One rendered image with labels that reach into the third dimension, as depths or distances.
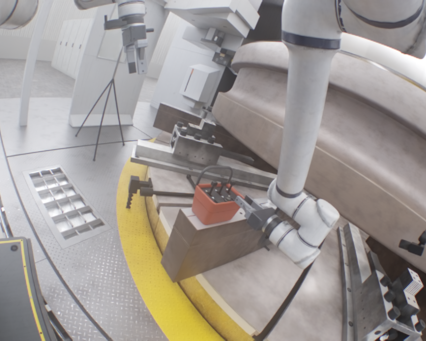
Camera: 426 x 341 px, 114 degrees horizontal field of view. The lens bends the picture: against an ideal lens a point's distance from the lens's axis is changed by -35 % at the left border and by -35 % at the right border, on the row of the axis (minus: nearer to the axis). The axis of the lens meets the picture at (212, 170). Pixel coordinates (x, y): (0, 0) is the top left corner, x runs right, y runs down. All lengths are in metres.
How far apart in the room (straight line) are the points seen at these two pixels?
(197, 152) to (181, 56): 4.23
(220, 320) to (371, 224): 1.02
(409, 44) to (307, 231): 0.54
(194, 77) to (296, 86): 4.63
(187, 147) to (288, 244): 1.45
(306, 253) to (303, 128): 0.38
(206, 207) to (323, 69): 0.63
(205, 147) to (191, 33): 3.14
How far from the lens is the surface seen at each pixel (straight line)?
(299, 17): 0.39
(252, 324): 1.16
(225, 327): 1.34
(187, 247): 0.92
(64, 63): 9.46
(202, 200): 0.85
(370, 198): 1.31
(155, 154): 2.04
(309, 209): 0.65
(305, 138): 0.50
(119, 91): 3.90
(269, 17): 5.17
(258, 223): 0.72
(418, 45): 0.35
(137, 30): 0.68
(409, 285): 1.42
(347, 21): 0.37
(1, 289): 1.07
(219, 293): 1.17
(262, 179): 2.51
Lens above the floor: 1.20
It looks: 22 degrees down
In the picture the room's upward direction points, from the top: 23 degrees clockwise
